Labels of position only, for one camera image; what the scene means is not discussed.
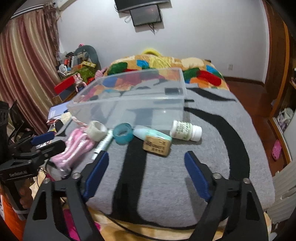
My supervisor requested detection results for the white tape roll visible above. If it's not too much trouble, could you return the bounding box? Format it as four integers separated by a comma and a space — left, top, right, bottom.
86, 120, 107, 142

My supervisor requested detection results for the bunny doll figure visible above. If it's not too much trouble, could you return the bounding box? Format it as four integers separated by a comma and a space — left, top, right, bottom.
73, 73, 87, 93

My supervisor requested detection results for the clear plastic storage box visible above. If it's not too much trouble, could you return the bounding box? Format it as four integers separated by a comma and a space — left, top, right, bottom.
67, 68, 187, 131

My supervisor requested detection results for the braided rope bracelet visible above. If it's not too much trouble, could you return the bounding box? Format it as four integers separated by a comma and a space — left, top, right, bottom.
70, 115, 88, 129

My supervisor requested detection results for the striped red curtain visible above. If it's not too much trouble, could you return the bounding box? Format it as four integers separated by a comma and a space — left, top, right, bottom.
1, 3, 61, 134

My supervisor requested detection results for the orange sleeve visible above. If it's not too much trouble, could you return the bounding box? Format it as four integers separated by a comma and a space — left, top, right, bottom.
1, 185, 26, 240

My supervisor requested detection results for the white radiator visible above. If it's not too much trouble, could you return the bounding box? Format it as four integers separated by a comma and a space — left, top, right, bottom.
267, 160, 296, 224

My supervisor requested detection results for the teal tape roll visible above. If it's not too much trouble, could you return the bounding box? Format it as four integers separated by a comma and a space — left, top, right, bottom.
113, 123, 134, 145

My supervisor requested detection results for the blue white booklet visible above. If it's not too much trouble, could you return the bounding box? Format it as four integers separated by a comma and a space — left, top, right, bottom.
48, 101, 69, 120

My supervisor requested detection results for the left hand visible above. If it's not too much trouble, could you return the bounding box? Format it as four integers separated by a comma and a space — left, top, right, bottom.
19, 179, 33, 209

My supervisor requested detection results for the white pill bottle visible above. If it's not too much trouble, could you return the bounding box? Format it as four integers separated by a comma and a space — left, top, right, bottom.
170, 120, 202, 142

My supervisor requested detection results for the mint green lotion bottle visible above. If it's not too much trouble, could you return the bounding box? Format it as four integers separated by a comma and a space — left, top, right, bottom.
133, 125, 172, 146

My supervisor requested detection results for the white ointment tube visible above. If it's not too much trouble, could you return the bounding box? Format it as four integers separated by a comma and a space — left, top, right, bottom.
91, 129, 113, 161

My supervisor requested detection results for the red box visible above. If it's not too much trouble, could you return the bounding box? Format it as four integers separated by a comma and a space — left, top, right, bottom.
54, 76, 75, 94

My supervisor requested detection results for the small wall monitor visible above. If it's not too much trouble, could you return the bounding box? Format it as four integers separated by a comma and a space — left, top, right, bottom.
130, 4, 162, 27

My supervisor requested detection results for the pink knitted item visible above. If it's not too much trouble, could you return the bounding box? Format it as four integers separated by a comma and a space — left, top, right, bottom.
51, 127, 95, 170

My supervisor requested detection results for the pink slipper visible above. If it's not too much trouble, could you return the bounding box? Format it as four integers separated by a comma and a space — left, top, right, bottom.
271, 140, 282, 161

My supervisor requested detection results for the wooden stamp block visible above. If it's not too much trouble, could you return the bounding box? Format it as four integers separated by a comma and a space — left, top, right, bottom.
142, 136, 171, 156

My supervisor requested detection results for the green gift box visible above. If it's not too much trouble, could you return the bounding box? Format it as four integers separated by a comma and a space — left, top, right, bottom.
77, 61, 96, 82

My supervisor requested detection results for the yellow plush toy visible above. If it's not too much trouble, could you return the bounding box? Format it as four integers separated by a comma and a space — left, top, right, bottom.
142, 48, 162, 57

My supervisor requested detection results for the wooden wardrobe shelf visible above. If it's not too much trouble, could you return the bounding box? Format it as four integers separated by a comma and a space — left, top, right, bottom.
263, 1, 295, 165

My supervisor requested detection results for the grey green chair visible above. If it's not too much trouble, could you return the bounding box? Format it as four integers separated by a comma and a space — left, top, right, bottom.
74, 45, 101, 70

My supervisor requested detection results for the grey black patterned blanket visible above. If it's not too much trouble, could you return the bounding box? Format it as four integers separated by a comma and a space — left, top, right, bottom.
87, 85, 275, 230

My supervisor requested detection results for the colourful patchwork quilt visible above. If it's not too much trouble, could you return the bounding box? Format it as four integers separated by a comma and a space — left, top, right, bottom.
82, 53, 229, 101

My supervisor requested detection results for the black wall television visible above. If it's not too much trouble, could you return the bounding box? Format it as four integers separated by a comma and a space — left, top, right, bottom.
115, 0, 170, 12

